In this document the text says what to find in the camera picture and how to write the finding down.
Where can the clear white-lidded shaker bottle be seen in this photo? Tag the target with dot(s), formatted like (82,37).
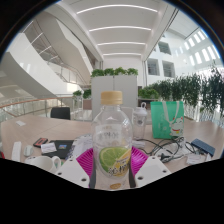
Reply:
(139,123)

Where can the ceiling strip lights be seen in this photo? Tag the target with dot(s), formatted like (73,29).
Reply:
(116,28)

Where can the green tote bag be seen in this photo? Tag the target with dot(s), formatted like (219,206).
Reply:
(165,120)

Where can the glass balustrade with wooden rail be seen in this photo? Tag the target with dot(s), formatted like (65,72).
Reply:
(20,105)

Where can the row of green hedge plants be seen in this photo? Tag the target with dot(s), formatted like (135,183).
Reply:
(193,90)

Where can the white cabinet with plants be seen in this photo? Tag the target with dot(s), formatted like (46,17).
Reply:
(113,93)

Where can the dark blue flat case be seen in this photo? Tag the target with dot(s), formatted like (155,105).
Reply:
(203,147)

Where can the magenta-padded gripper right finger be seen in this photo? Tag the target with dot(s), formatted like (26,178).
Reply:
(151,170)

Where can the small red black phone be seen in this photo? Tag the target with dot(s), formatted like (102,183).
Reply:
(40,142)

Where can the clear lime-label drink bottle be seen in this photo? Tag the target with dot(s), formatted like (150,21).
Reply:
(112,143)

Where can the white paper note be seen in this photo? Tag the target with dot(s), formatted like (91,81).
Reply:
(21,123)

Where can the small white grey device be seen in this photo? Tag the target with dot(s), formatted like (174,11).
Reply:
(28,150)

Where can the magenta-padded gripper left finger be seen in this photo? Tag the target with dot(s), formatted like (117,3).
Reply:
(71,171)

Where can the white chair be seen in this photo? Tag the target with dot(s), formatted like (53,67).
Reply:
(128,113)

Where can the planter with green plants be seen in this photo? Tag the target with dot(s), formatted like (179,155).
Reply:
(77,95)

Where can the small white foil packet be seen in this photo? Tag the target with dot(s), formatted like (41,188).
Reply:
(48,147)

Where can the white power strip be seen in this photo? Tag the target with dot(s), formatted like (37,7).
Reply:
(16,151)

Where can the black chair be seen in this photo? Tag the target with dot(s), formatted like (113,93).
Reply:
(60,113)

